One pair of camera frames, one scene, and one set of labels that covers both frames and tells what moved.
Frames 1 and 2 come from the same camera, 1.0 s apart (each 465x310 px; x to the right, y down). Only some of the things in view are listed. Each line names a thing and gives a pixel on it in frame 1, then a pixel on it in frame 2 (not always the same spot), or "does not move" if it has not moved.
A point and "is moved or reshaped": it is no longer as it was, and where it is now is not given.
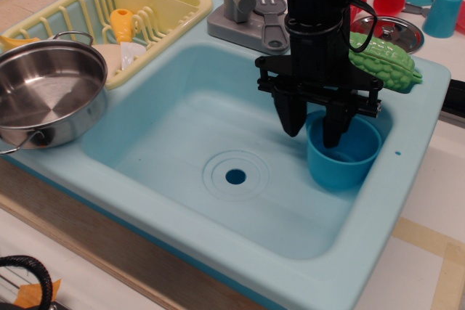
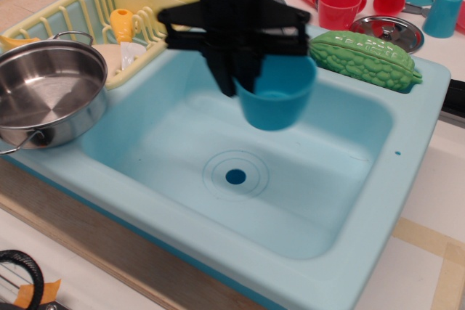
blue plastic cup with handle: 348,164 is moved or reshaped
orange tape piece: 30,295 does not move
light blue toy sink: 192,152 does not move
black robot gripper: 322,29 to 235,17
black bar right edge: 454,101 does not move
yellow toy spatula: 7,43 does not move
